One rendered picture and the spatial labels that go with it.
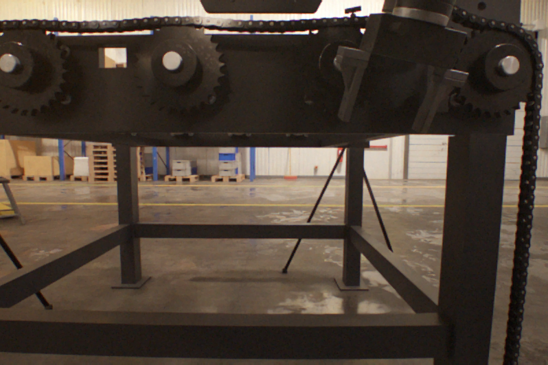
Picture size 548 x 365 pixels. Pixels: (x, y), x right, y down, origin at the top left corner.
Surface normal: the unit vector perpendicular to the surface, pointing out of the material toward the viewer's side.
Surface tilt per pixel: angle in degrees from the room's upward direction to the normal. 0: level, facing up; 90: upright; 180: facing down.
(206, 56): 90
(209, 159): 90
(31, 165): 90
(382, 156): 90
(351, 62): 113
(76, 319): 0
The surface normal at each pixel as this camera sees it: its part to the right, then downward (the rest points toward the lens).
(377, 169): 0.00, 0.08
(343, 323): 0.00, -1.00
